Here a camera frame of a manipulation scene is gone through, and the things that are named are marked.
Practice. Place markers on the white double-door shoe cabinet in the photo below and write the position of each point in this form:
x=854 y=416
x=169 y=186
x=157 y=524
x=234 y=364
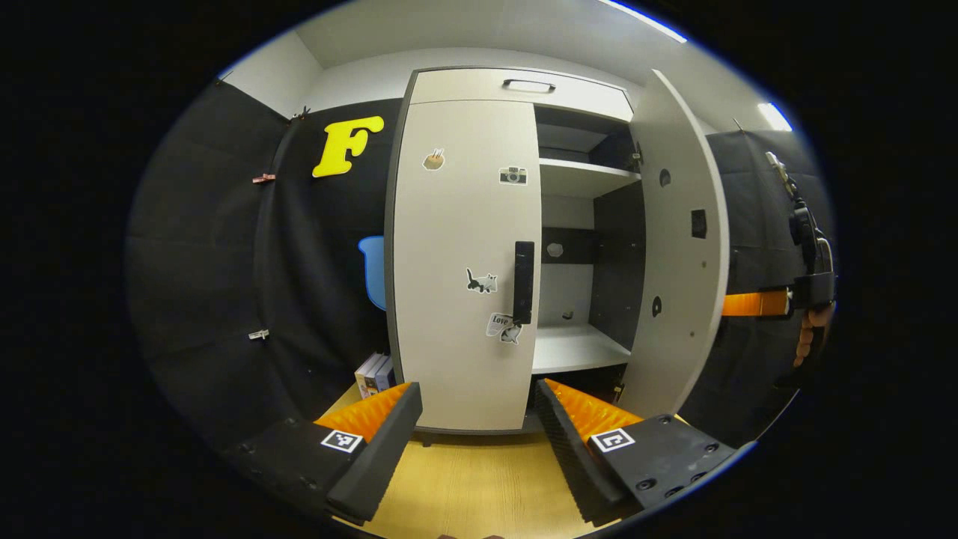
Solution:
x=617 y=262

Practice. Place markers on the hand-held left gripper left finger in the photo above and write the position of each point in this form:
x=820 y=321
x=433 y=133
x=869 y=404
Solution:
x=382 y=449

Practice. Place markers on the pink clip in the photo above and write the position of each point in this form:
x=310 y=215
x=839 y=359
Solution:
x=263 y=178

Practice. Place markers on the white cabinet shelf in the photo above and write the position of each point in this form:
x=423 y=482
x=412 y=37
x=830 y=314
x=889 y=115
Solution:
x=576 y=178
x=572 y=348

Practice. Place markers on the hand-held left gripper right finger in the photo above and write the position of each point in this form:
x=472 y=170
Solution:
x=572 y=457

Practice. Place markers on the white clip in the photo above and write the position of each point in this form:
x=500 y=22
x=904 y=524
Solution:
x=259 y=335

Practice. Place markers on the cabinet door with headphone sticker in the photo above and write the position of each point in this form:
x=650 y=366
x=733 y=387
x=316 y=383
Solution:
x=677 y=262

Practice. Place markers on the cabinet door with camera sticker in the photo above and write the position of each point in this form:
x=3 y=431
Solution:
x=449 y=262

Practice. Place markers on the short ceiling light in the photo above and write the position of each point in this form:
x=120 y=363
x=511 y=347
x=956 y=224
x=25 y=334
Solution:
x=775 y=117

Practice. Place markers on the white cabinet drawer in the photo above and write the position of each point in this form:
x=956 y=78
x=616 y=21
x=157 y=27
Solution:
x=464 y=86

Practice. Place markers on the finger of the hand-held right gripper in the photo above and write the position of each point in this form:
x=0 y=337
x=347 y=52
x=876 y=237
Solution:
x=752 y=304

